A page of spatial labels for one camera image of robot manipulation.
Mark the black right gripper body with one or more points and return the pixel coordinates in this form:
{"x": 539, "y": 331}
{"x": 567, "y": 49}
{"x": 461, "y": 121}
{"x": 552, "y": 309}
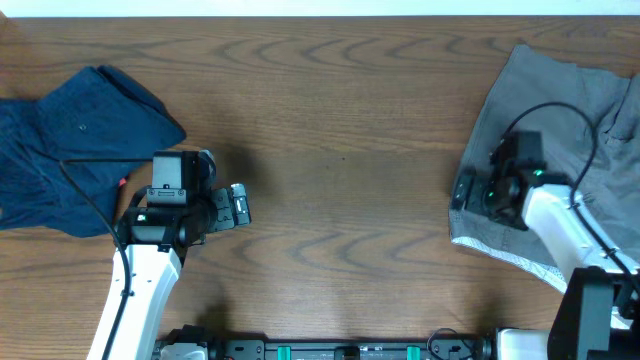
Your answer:
{"x": 486, "y": 197}

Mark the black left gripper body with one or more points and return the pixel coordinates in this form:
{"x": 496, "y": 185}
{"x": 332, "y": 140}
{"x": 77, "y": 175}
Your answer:
{"x": 223, "y": 209}

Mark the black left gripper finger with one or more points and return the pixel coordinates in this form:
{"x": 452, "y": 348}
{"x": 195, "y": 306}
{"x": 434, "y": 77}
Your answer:
{"x": 240, "y": 204}
{"x": 224, "y": 219}

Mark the grey shorts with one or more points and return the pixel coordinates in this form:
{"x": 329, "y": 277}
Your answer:
{"x": 589, "y": 123}

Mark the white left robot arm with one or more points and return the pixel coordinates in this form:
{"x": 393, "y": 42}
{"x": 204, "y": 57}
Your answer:
{"x": 175, "y": 212}

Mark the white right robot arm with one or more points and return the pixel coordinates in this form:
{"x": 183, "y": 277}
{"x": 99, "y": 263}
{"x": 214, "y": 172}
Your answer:
{"x": 598, "y": 317}

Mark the navy blue folded shorts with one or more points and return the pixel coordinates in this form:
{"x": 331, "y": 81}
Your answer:
{"x": 63, "y": 156}

